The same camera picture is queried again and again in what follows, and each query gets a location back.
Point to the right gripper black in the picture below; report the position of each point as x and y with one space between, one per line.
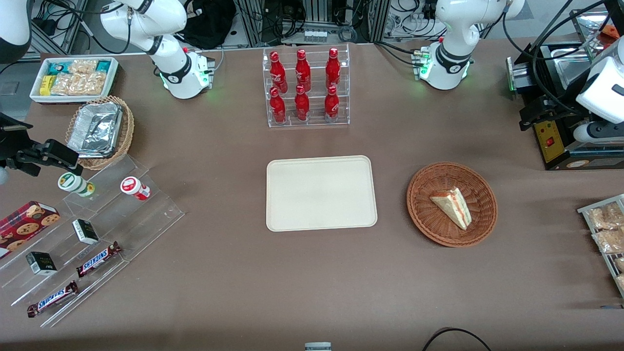
10 147

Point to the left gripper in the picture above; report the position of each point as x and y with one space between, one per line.
557 105

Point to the triangular sandwich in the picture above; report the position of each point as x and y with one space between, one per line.
453 207

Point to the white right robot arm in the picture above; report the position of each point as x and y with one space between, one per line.
176 73

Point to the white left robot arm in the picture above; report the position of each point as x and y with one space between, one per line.
451 58

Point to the silver foil tray stack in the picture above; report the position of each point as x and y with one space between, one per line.
95 129

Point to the light oval wicker basket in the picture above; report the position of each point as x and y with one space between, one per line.
127 131

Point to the brown round wicker basket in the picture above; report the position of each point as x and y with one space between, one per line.
434 229

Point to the beige rectangular serving tray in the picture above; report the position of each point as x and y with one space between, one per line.
321 195

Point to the black hot food display case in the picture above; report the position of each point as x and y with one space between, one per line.
551 144

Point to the white bottle green cap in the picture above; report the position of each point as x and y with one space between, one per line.
73 184

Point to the red plaid cookie box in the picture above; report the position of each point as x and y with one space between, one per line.
27 224

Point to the white rectangular snack bin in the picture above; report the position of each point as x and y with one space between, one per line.
36 97

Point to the yellow snack packet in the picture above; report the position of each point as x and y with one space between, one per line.
47 85

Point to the small black box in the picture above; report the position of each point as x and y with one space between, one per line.
41 263
85 231

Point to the large clear cracker bag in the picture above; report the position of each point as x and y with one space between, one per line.
80 84

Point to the white bottle red label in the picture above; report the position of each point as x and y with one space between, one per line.
134 187

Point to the teal snack packet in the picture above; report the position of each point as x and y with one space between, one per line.
57 67
103 65

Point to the small clear cracker bag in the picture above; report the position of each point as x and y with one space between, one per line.
83 66

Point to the Snickers chocolate bar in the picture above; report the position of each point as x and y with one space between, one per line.
97 260
51 299

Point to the clear acrylic stepped display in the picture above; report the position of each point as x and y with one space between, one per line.
146 219

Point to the clear bagged fried snack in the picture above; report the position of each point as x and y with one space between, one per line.
621 282
607 217
610 240
620 264

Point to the black fabric bag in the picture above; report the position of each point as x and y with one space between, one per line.
209 24

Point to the red cola bottle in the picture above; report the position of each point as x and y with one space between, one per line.
333 68
332 105
302 105
278 73
278 107
302 70

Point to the clear acrylic bottle rack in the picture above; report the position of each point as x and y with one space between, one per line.
314 124

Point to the white power strip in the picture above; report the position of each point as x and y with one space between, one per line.
315 36

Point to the small grey table-edge device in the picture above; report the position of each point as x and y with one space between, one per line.
318 346

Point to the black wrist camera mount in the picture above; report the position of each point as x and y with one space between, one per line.
14 122

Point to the aluminium equipment frame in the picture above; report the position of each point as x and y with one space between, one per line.
253 22

